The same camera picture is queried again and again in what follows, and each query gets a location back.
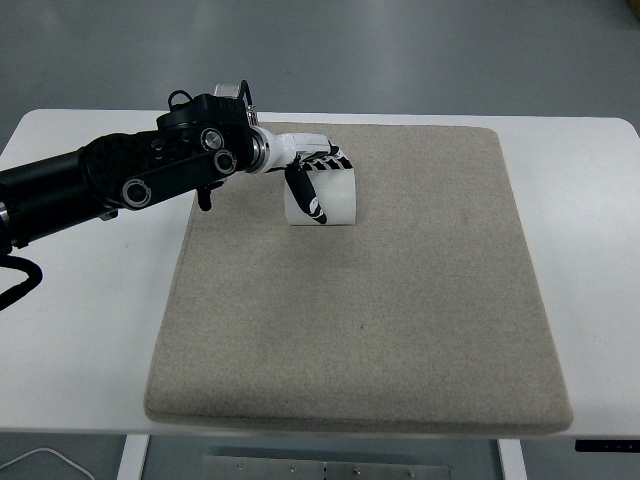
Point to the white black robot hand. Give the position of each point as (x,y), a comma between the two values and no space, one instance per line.
(292,147)

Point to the black table control box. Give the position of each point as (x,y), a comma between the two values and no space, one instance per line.
(607,445)

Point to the grey metal plate with screws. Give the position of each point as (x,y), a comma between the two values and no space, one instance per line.
(325,470)

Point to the white table leg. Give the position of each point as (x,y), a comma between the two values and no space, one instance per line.
(511,460)
(132,457)

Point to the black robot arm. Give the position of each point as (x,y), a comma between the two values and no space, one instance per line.
(125,170)

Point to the beige fabric mat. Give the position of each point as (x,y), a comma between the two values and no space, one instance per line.
(350,300)

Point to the white ribbed cup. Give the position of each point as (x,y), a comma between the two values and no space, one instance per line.
(340,200)

